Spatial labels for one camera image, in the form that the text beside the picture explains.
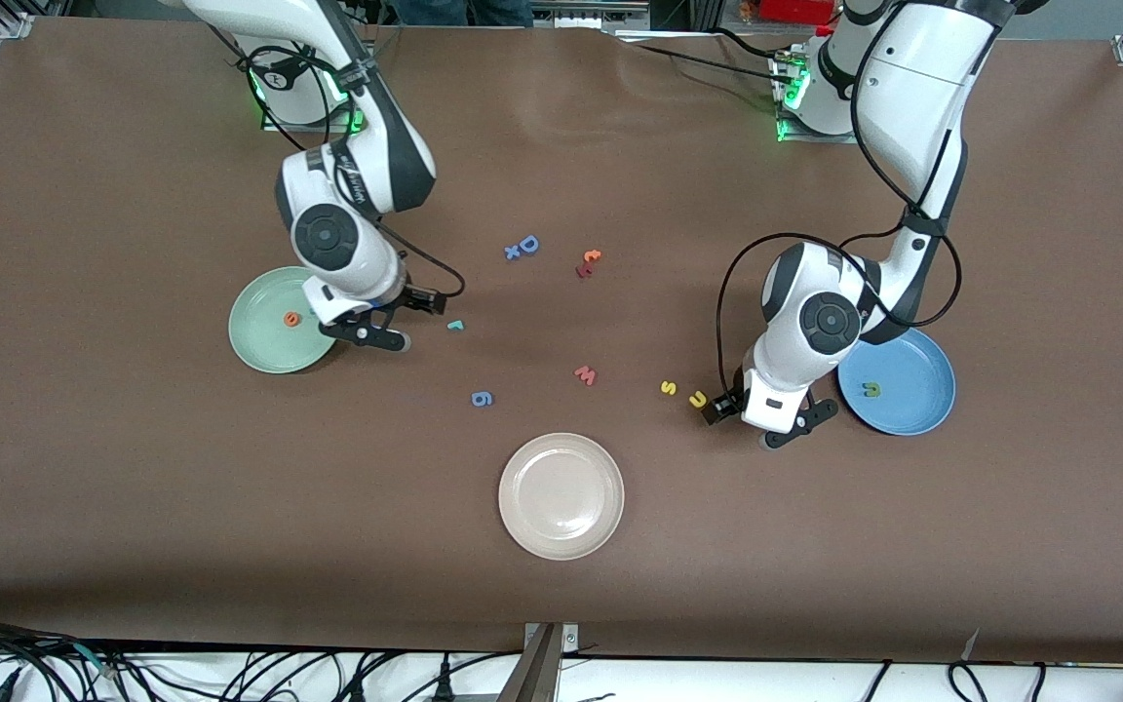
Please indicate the grey metal device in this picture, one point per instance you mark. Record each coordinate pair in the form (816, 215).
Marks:
(600, 15)

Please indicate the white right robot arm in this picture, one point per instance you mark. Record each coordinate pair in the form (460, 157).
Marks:
(347, 214)

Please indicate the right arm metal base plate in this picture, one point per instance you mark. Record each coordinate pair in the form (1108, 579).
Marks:
(274, 124)

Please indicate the white paper tag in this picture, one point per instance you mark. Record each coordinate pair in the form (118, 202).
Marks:
(971, 643)

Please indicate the red letter w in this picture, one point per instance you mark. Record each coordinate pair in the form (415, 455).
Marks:
(585, 374)

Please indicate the blue letter D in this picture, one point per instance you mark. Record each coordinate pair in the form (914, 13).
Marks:
(528, 244)

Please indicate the green plate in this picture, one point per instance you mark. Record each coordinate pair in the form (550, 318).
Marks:
(264, 341)

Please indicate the blue plate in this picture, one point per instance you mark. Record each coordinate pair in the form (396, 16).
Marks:
(912, 390)

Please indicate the beige plate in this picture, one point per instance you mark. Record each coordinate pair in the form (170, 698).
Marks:
(561, 496)

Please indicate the metal table edge bracket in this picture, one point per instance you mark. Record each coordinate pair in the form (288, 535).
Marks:
(544, 643)

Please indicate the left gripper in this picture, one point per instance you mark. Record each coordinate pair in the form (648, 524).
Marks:
(723, 404)

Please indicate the red box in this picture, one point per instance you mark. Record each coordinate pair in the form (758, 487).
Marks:
(795, 10)

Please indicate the yellow letter u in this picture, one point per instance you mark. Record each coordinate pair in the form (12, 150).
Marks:
(697, 399)

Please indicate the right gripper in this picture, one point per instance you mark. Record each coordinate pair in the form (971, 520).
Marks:
(414, 298)

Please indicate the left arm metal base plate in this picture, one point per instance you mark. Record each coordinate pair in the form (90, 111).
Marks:
(784, 132)

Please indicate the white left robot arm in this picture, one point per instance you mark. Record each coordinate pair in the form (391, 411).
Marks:
(912, 97)

